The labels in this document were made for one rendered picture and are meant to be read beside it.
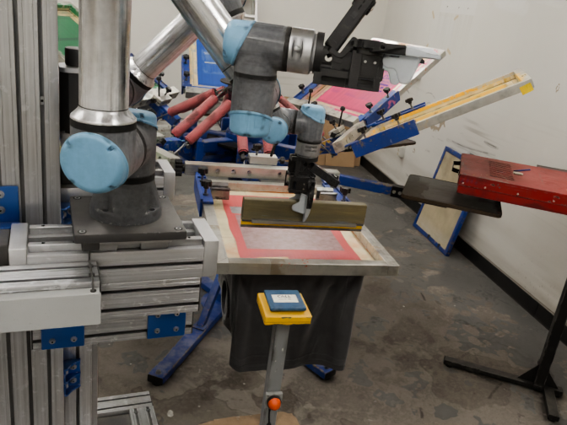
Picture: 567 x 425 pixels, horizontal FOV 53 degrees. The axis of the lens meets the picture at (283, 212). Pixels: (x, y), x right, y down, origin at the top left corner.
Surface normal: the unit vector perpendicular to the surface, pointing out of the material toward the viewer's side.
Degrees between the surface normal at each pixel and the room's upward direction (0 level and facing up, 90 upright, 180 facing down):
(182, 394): 0
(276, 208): 90
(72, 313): 90
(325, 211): 90
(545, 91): 90
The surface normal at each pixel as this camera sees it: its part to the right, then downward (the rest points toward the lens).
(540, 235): -0.97, -0.04
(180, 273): 0.36, 0.37
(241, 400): 0.12, -0.93
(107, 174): -0.11, 0.46
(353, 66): -0.06, 0.22
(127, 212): 0.28, 0.07
